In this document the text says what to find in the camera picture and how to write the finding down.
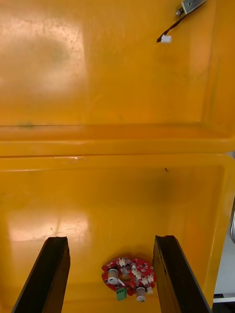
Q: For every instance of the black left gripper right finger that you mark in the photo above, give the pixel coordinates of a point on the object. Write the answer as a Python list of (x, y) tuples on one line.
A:
[(176, 274)]

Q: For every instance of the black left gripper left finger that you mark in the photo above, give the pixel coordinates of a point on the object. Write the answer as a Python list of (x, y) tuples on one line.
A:
[(46, 276)]

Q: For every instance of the round red circuit board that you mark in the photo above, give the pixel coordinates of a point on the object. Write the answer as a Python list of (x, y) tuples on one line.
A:
[(129, 274)]

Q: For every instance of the steel tray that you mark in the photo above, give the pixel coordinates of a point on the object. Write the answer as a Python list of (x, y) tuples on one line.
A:
[(233, 223)]

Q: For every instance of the yellow-orange plastic bin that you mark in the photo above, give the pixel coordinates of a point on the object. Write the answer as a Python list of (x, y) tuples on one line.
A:
[(122, 73), (110, 207)]

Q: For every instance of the small metal solenoid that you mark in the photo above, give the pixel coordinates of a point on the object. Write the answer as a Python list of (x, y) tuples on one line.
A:
[(189, 6)]

